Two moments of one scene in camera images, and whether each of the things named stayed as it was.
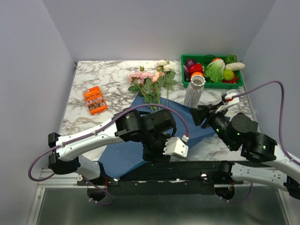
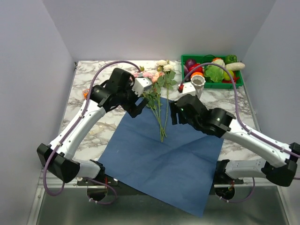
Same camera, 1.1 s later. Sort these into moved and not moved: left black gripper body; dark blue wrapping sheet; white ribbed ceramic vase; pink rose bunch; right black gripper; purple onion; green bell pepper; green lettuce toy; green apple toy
Moved: right black gripper; left black gripper body; dark blue wrapping sheet
Not moved: green bell pepper; green apple toy; green lettuce toy; white ribbed ceramic vase; pink rose bunch; purple onion
